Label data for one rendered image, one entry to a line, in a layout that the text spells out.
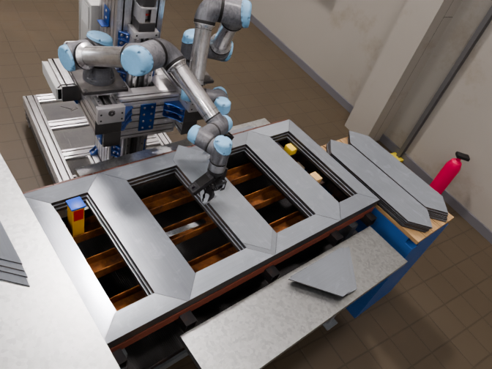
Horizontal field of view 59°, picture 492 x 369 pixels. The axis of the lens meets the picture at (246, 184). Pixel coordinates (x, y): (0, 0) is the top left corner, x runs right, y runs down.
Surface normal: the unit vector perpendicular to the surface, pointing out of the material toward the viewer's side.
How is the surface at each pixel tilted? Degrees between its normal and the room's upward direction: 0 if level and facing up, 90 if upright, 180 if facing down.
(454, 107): 90
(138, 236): 0
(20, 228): 0
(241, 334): 0
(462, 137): 90
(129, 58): 87
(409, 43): 90
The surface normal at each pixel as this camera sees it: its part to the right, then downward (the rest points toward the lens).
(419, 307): 0.25, -0.71
